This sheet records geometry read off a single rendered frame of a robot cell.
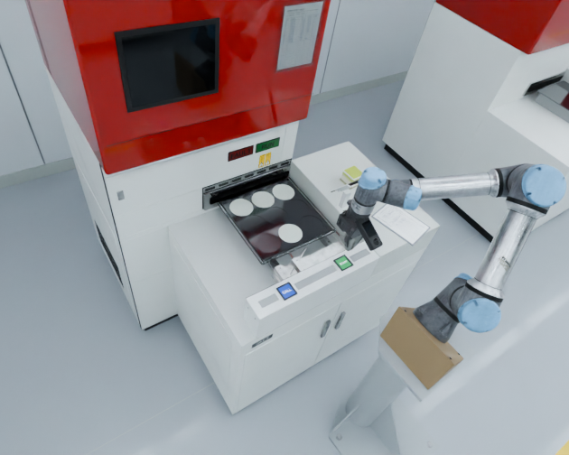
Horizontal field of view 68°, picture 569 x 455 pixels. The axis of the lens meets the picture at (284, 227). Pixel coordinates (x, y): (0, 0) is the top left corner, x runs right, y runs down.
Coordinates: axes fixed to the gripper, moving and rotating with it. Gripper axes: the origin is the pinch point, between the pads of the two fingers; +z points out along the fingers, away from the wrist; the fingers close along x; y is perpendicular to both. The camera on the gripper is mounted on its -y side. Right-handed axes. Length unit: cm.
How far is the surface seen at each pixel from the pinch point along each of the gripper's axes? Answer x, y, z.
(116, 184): 62, 59, -8
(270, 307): 34.3, -1.8, 9.2
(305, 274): 15.8, 3.3, 9.3
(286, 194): -5.3, 45.7, 15.4
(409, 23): -260, 206, 43
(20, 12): 61, 207, -4
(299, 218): -2.0, 30.9, 15.3
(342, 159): -38, 48, 9
